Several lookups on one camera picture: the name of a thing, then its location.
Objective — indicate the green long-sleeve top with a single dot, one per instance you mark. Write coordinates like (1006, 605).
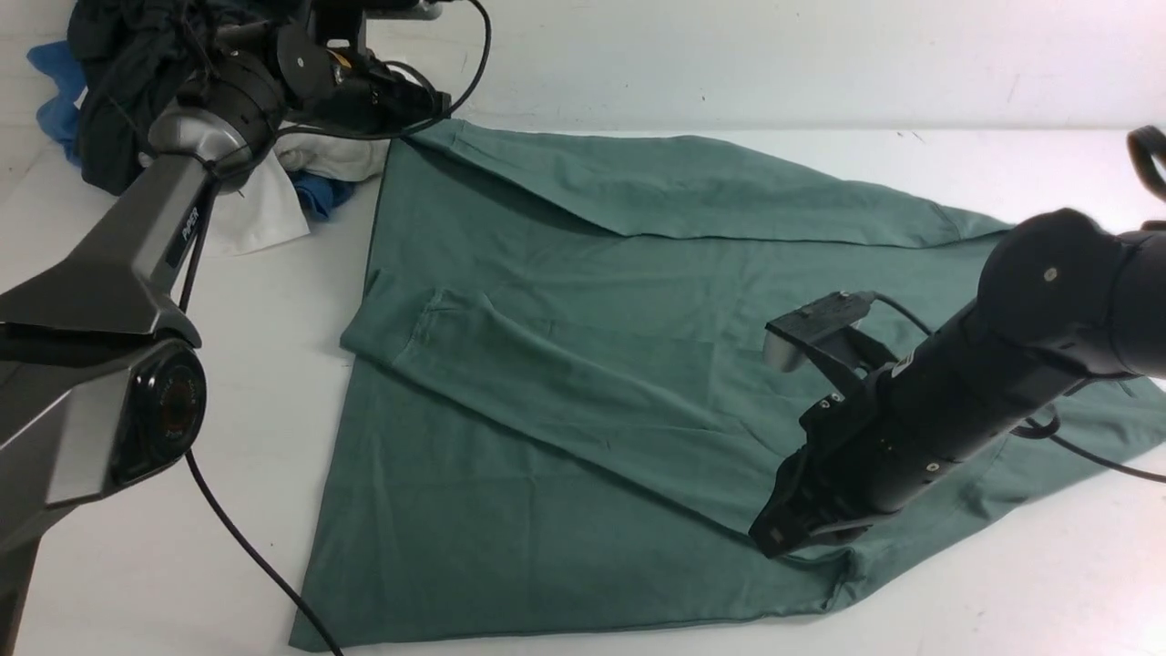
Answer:
(559, 419)

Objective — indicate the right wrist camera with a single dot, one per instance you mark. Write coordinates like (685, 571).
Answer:
(826, 335)

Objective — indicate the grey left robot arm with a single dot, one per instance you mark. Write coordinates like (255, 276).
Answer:
(102, 383)

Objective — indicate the blue crumpled garment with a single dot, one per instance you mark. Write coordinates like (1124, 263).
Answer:
(58, 119)

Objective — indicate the black crumpled garment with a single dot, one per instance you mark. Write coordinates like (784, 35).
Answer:
(134, 57)

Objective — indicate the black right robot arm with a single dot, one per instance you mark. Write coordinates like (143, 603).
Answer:
(1060, 303)

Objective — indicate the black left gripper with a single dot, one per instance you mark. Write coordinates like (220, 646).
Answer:
(381, 103)

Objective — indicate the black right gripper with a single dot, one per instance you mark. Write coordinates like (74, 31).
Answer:
(848, 476)

